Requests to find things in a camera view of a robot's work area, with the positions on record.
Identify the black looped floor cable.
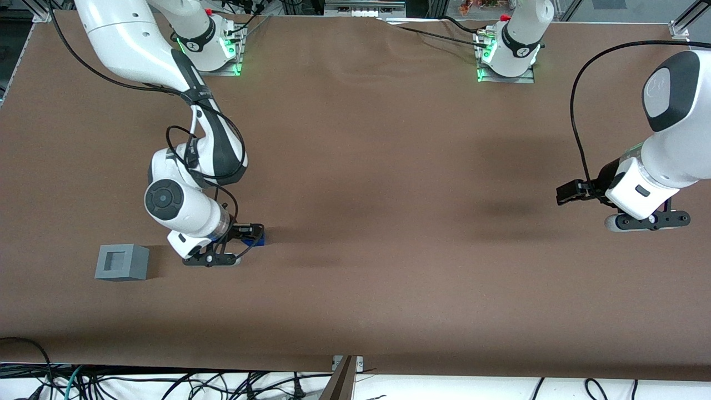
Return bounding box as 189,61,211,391
0,337,55,400

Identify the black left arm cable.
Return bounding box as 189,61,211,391
570,40,711,196

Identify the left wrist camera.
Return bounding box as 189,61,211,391
604,210,692,233

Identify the aluminium profile beam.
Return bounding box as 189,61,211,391
318,356,364,400

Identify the brown table cover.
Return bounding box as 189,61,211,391
0,10,711,382

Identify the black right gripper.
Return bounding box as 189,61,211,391
219,221,266,251

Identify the teal cable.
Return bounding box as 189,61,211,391
54,364,85,400

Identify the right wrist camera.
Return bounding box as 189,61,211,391
182,251,242,269

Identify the black cables to right base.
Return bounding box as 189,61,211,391
207,0,268,35

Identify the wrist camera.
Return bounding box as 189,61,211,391
604,210,692,233
182,251,242,269

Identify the gray square base block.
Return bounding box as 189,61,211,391
94,243,151,282

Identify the black cable to left base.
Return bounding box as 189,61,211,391
378,16,490,48

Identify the gray power strip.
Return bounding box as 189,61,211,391
324,0,407,18

